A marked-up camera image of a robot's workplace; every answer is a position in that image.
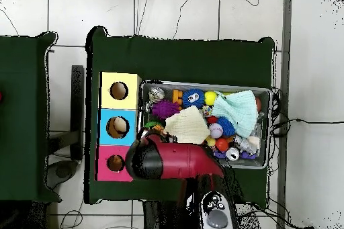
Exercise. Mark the orange ball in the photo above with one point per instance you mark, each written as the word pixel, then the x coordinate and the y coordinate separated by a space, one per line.
pixel 221 145

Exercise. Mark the purple spiky toy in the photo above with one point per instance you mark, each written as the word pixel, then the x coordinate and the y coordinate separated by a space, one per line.
pixel 165 109

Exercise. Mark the mint green cloth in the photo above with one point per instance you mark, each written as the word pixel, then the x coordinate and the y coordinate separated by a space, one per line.
pixel 236 110

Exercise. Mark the yellow smiley ball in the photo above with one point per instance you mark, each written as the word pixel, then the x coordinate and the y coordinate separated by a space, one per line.
pixel 210 98

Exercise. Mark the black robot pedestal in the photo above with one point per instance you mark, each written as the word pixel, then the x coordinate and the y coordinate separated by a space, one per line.
pixel 151 218

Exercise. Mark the blue fuzzy ball with eyes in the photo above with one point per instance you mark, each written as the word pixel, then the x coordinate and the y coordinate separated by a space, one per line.
pixel 193 97

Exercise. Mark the green spiky ball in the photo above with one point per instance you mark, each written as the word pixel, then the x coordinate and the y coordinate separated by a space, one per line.
pixel 151 124

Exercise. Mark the dark green tablecloth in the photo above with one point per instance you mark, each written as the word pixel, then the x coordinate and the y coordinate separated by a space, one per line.
pixel 188 59
pixel 21 105

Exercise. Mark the white baseball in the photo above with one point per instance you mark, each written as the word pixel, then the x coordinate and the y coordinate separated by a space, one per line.
pixel 215 130

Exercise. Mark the cream cloth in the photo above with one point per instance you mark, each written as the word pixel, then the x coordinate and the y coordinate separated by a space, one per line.
pixel 188 127

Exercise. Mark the shallow metal mesh bin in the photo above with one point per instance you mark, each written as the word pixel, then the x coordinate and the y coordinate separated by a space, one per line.
pixel 172 86

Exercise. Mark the crushed silver can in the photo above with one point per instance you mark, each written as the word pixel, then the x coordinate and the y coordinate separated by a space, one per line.
pixel 156 94

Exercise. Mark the wooden box with three holes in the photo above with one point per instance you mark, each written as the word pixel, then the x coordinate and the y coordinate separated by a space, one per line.
pixel 107 102

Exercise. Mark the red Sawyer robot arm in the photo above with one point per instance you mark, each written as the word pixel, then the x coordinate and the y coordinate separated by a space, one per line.
pixel 182 161

